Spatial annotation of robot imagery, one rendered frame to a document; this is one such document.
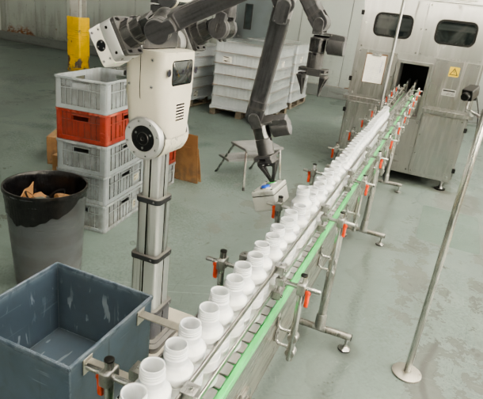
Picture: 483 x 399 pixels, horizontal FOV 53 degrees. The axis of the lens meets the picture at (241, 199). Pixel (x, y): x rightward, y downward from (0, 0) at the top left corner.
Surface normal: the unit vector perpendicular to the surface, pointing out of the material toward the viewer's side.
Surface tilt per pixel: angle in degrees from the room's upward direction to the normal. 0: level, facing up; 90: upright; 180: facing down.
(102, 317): 90
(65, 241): 94
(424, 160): 90
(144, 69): 90
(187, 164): 99
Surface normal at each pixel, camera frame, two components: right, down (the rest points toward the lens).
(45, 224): 0.32, 0.44
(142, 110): -0.40, 0.47
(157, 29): -0.19, 0.66
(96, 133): -0.27, 0.33
